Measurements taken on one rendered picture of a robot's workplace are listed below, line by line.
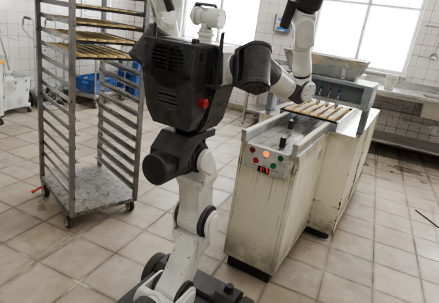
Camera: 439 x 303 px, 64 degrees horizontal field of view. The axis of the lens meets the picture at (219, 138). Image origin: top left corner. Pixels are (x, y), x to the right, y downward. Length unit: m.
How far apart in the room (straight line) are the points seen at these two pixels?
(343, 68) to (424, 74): 3.33
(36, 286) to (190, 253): 0.93
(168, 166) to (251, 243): 1.10
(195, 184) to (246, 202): 0.69
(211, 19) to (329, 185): 1.69
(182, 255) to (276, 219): 0.63
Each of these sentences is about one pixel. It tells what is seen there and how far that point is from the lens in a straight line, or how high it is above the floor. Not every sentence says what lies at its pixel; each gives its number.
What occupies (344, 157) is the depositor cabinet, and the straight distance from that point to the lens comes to 2.53.
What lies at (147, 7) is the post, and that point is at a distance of 2.32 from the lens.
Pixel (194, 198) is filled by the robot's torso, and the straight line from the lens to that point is 1.47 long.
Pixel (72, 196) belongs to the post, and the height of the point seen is 0.27.
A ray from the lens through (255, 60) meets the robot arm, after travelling 1.13.
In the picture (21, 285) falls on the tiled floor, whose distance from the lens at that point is 2.25.
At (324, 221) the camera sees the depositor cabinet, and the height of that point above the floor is 0.18.
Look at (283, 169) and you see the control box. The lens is 1.87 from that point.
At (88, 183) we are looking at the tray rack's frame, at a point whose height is 0.15.
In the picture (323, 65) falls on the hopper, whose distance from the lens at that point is 2.52.
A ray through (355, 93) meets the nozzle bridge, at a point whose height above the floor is 1.11.
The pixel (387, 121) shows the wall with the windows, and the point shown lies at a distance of 5.81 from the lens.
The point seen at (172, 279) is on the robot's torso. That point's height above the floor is 0.36.
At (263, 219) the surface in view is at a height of 0.42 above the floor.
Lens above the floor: 1.44
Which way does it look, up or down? 18 degrees down
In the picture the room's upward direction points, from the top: 8 degrees clockwise
